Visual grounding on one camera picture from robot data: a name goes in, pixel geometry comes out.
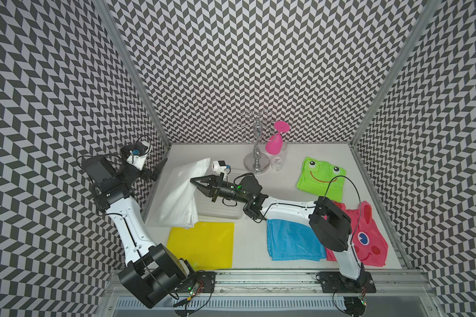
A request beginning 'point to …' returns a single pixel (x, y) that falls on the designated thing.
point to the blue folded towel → (293, 240)
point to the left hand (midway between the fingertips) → (153, 151)
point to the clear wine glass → (277, 160)
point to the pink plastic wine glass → (274, 144)
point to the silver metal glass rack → (258, 128)
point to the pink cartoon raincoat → (367, 238)
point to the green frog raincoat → (322, 178)
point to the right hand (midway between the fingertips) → (191, 182)
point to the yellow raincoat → (206, 246)
